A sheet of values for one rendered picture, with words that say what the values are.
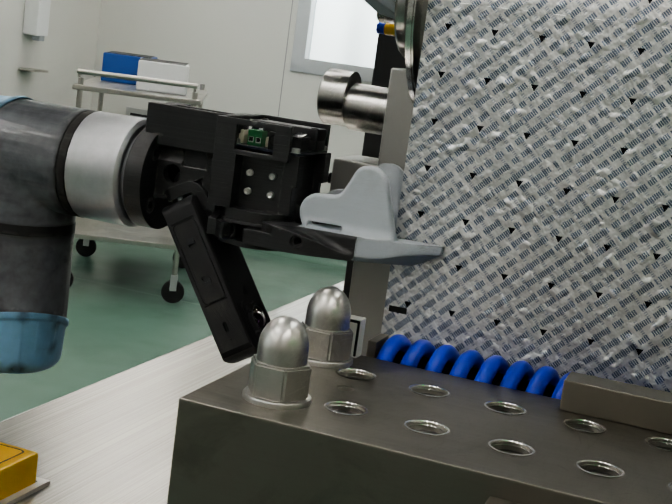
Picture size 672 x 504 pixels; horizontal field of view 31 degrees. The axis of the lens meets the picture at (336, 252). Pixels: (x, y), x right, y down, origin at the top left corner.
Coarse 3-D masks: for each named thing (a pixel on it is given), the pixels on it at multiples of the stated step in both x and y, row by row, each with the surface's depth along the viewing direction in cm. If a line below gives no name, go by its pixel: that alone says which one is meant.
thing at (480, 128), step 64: (448, 128) 76; (512, 128) 75; (576, 128) 74; (640, 128) 72; (448, 192) 77; (512, 192) 75; (576, 192) 74; (640, 192) 73; (448, 256) 77; (512, 256) 76; (576, 256) 75; (640, 256) 73; (384, 320) 79; (448, 320) 78; (512, 320) 76; (576, 320) 75; (640, 320) 74; (640, 384) 74
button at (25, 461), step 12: (0, 444) 82; (0, 456) 80; (12, 456) 80; (24, 456) 81; (36, 456) 82; (0, 468) 78; (12, 468) 79; (24, 468) 81; (36, 468) 82; (0, 480) 78; (12, 480) 79; (24, 480) 81; (0, 492) 78; (12, 492) 80
